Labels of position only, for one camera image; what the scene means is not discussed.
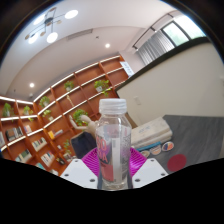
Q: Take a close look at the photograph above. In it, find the small round printed disc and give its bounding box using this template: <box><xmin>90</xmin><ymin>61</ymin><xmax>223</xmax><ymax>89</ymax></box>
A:
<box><xmin>149</xmin><ymin>144</ymin><xmax>163</xmax><ymax>156</ymax></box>
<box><xmin>139</xmin><ymin>149</ymin><xmax>151</xmax><ymax>159</ymax></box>
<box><xmin>161</xmin><ymin>140</ymin><xmax>175</xmax><ymax>153</ymax></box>

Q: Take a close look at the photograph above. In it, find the grey curtain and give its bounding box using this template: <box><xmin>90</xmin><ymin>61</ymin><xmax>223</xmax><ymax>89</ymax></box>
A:
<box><xmin>137</xmin><ymin>29</ymin><xmax>176</xmax><ymax>66</ymax></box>

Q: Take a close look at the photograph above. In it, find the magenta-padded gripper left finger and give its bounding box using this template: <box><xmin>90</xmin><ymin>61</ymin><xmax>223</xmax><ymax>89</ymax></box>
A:
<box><xmin>59</xmin><ymin>148</ymin><xmax>100</xmax><ymax>190</ymax></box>

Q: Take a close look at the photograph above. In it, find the orange wooden shelf unit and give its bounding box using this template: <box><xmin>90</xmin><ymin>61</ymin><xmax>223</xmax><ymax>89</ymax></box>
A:
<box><xmin>0</xmin><ymin>54</ymin><xmax>135</xmax><ymax>177</ymax></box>

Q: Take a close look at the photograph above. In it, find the window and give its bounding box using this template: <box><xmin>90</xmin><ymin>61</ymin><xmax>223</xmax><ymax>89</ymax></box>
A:
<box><xmin>161</xmin><ymin>14</ymin><xmax>208</xmax><ymax>48</ymax></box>

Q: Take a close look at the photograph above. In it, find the white book stack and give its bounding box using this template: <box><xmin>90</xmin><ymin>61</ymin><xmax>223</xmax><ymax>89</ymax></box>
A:
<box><xmin>130</xmin><ymin>116</ymin><xmax>173</xmax><ymax>150</ymax></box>

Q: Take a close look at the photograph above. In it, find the branched ceiling lamp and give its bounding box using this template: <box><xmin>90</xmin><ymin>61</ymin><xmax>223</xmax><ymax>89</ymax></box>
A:
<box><xmin>24</xmin><ymin>6</ymin><xmax>80</xmax><ymax>45</ymax></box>

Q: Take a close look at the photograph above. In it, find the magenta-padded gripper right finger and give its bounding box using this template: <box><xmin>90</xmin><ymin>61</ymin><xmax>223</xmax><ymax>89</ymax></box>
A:
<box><xmin>128</xmin><ymin>147</ymin><xmax>169</xmax><ymax>189</ymax></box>

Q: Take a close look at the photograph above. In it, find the clear plastic drink bottle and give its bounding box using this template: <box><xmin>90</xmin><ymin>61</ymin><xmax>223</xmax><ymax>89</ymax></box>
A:
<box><xmin>95</xmin><ymin>98</ymin><xmax>132</xmax><ymax>191</ymax></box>

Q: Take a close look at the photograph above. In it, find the wooden artist mannequin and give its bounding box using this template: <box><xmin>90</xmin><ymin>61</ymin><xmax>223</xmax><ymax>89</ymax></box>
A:
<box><xmin>68</xmin><ymin>114</ymin><xmax>101</xmax><ymax>136</ymax></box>

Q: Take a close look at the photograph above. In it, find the flat round red coaster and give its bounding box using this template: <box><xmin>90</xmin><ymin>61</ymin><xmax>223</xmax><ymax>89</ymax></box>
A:
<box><xmin>166</xmin><ymin>153</ymin><xmax>188</xmax><ymax>173</ymax></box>

